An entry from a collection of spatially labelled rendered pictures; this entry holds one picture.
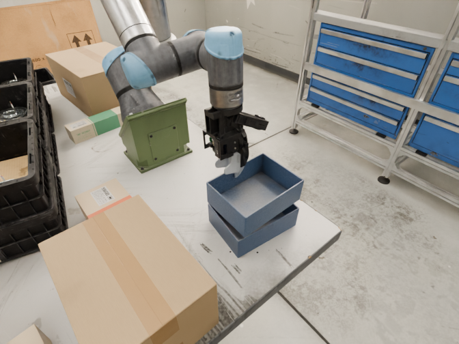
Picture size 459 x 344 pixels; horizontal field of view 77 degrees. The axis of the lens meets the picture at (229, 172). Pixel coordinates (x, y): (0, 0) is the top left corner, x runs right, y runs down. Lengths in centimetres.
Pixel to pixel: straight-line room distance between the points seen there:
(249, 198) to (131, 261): 34
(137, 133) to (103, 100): 46
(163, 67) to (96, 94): 75
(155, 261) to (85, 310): 13
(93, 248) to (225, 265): 31
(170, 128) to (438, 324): 143
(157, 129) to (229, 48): 47
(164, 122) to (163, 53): 37
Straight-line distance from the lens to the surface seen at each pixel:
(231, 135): 66
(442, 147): 204
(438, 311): 175
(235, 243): 73
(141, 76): 64
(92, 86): 135
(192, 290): 54
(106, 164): 112
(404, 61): 199
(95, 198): 87
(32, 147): 86
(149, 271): 58
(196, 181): 96
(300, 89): 240
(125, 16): 70
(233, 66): 60
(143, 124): 95
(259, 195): 78
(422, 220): 212
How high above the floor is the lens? 134
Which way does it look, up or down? 40 degrees down
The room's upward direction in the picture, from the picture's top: straight up
